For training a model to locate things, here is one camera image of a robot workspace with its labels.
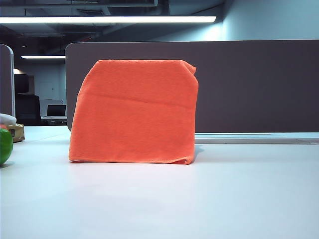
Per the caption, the black office chair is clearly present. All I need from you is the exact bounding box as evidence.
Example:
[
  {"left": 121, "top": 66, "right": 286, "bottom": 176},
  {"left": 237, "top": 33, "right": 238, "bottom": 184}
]
[{"left": 14, "top": 74, "right": 41, "bottom": 126}]

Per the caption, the open laptop computer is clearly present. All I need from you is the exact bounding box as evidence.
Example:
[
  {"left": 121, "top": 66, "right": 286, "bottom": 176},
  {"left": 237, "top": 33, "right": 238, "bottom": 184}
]
[{"left": 46, "top": 104, "right": 67, "bottom": 117}]

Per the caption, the background office desk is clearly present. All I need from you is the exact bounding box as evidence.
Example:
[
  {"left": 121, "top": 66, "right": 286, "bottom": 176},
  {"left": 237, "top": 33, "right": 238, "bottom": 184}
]
[{"left": 40, "top": 116, "right": 68, "bottom": 125}]

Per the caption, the long ceiling light strip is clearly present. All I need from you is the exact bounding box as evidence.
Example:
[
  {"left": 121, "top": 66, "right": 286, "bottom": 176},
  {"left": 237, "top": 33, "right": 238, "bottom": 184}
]
[{"left": 0, "top": 15, "right": 217, "bottom": 24}]

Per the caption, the short ceiling light strip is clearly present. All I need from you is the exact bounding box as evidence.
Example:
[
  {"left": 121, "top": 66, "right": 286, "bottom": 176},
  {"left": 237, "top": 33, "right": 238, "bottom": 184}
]
[{"left": 21, "top": 55, "right": 66, "bottom": 60}]

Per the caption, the narrow grey partition panel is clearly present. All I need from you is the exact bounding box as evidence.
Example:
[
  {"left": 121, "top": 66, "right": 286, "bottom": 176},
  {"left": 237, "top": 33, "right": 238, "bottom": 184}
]
[{"left": 0, "top": 43, "right": 15, "bottom": 118}]

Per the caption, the orange microfiber cloth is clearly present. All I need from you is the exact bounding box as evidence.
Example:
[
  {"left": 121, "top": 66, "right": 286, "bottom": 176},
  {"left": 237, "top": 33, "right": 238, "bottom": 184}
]
[{"left": 69, "top": 59, "right": 199, "bottom": 165}]

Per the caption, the white tissue sheet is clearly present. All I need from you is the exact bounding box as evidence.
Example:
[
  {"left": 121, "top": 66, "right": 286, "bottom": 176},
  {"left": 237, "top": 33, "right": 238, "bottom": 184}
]
[{"left": 0, "top": 113, "right": 17, "bottom": 124}]

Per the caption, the green round toy fruit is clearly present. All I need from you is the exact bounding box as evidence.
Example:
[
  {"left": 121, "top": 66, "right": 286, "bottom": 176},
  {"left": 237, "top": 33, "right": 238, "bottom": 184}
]
[{"left": 0, "top": 128, "right": 13, "bottom": 165}]

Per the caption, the tan tissue box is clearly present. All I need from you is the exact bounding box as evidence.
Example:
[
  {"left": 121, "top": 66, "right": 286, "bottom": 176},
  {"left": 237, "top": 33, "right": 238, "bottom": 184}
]
[{"left": 6, "top": 123, "right": 25, "bottom": 143}]

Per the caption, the large grey desk partition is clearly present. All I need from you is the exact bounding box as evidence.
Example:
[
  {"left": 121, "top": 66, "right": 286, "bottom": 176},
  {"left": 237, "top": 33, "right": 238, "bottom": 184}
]
[{"left": 65, "top": 39, "right": 319, "bottom": 134}]

